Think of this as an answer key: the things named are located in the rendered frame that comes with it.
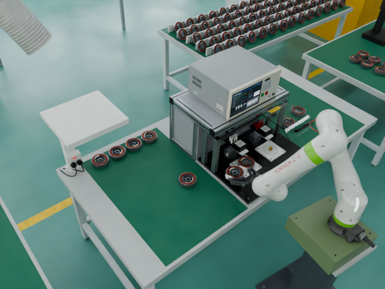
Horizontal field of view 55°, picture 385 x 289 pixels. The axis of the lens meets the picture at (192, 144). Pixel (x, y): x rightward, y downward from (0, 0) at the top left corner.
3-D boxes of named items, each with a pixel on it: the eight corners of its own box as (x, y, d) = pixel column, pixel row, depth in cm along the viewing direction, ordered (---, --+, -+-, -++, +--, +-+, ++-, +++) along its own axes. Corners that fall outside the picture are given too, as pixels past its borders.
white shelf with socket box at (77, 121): (134, 174, 237) (129, 118, 206) (82, 202, 219) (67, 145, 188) (107, 144, 257) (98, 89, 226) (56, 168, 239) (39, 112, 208)
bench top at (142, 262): (375, 123, 293) (377, 118, 289) (144, 292, 186) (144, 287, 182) (278, 69, 348) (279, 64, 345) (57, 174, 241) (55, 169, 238)
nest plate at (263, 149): (285, 152, 254) (286, 151, 253) (271, 161, 247) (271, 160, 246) (268, 140, 262) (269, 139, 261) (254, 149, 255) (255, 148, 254)
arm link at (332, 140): (350, 133, 172) (334, 117, 169) (356, 150, 162) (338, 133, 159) (318, 153, 182) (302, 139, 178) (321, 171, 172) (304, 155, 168)
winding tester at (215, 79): (275, 95, 243) (282, 68, 230) (228, 120, 222) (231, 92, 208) (234, 70, 265) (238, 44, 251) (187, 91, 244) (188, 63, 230)
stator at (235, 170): (247, 176, 228) (247, 172, 225) (234, 184, 223) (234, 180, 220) (235, 166, 234) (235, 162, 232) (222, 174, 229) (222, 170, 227)
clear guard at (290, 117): (313, 126, 239) (315, 118, 235) (289, 141, 227) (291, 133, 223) (275, 102, 257) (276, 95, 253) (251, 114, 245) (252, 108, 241)
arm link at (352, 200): (354, 208, 203) (365, 183, 191) (359, 230, 191) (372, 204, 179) (330, 204, 204) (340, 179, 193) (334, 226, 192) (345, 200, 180)
